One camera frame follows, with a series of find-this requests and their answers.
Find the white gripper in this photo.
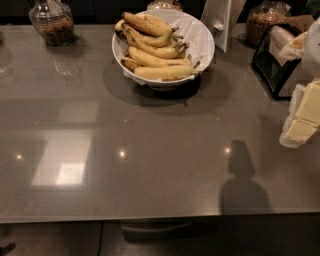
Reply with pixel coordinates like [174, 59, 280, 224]
[279, 81, 320, 148]

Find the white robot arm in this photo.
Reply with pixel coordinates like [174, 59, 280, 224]
[279, 18, 320, 148]

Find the white bowl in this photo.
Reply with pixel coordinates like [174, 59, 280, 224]
[111, 8, 216, 90]

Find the long curved yellow banana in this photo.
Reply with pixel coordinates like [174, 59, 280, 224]
[122, 23, 189, 59]

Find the small left yellow banana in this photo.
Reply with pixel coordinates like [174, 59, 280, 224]
[120, 57, 140, 72]

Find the glass jar behind bowl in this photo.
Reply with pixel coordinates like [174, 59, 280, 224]
[147, 0, 183, 11]

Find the glass jar with cereal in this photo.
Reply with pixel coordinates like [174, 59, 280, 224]
[246, 0, 289, 48]

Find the glass jar with nuts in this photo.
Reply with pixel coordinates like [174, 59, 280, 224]
[29, 0, 74, 46]

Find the black wire napkin holder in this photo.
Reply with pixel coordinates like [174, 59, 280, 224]
[251, 24, 301, 101]

